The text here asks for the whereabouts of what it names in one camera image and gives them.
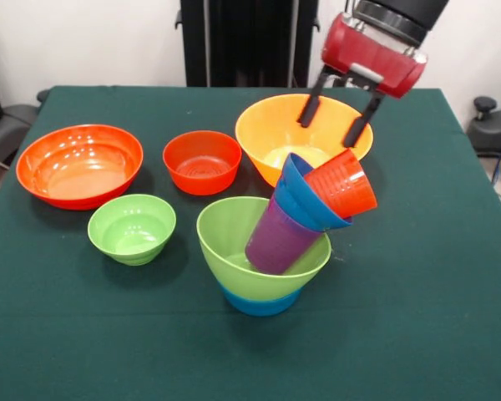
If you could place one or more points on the large orange plastic bowl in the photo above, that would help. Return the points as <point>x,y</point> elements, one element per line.
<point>267,133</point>

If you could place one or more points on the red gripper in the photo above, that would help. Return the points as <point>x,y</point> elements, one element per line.
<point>371,58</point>

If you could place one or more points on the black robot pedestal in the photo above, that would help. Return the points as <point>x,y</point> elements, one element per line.
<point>242,33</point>

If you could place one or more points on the small red plastic bowl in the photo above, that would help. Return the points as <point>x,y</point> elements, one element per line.
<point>202,167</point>

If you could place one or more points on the black chair base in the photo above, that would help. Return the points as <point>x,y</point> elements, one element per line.
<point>490,129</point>

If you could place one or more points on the light blue plastic bowl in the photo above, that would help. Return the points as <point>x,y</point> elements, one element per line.
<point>261,305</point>

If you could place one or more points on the dark green table cloth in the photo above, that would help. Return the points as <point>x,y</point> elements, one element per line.
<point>150,355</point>

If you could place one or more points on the purple plastic cup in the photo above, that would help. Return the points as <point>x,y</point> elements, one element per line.
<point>275,242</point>

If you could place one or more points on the large red plastic bowl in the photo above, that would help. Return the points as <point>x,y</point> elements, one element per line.
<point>79,171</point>

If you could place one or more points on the large green plastic bowl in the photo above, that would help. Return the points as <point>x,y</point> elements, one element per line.
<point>221,242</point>

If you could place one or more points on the dark blue plastic bowl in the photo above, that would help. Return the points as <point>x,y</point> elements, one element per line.
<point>296,192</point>

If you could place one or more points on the small green plastic bowl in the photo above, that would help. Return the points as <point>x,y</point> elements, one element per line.
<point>131,231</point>

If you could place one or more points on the red plastic cup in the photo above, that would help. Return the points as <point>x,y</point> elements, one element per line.
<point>346,184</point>

